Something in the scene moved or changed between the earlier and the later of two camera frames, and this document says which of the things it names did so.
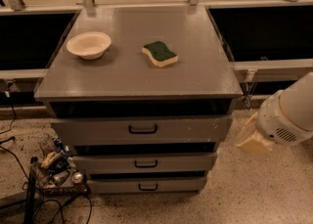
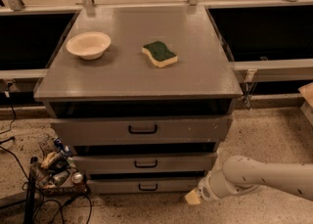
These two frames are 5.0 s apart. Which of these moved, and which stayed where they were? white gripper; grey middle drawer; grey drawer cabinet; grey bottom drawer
Moved: white gripper
Stayed: grey middle drawer; grey drawer cabinet; grey bottom drawer
